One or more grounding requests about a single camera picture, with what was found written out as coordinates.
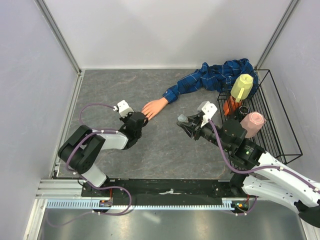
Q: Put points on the light blue cable duct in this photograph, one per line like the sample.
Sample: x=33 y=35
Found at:
x=96 y=204

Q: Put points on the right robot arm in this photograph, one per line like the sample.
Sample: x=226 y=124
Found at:
x=255 y=171

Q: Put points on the yellow mug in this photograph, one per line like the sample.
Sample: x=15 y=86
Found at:
x=242 y=87

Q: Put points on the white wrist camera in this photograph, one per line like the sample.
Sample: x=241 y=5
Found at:
x=123 y=109
x=208 y=109

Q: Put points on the small black ring cup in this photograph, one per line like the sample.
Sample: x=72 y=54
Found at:
x=244 y=110

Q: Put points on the clear nail polish bottle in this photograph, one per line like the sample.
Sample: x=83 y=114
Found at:
x=182 y=118

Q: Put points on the orange cup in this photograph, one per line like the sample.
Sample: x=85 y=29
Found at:
x=230 y=106

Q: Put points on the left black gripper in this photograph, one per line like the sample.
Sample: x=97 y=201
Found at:
x=124 y=119

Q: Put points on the pink mug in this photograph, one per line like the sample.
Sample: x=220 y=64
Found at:
x=252 y=123

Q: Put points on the mannequin hand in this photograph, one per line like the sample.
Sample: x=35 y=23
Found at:
x=152 y=108

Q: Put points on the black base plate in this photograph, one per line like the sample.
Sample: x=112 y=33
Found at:
x=177 y=191

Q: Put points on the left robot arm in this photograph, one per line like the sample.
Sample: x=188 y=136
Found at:
x=82 y=148

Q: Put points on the black wire rack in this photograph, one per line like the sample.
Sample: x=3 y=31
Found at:
x=276 y=133

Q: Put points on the blue plaid shirt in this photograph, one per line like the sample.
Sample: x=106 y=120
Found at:
x=216 y=77

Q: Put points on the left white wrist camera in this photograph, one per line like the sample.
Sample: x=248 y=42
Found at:
x=123 y=109

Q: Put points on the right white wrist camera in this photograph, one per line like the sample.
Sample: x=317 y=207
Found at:
x=208 y=109

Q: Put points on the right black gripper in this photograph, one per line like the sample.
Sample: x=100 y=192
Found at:
x=189 y=128

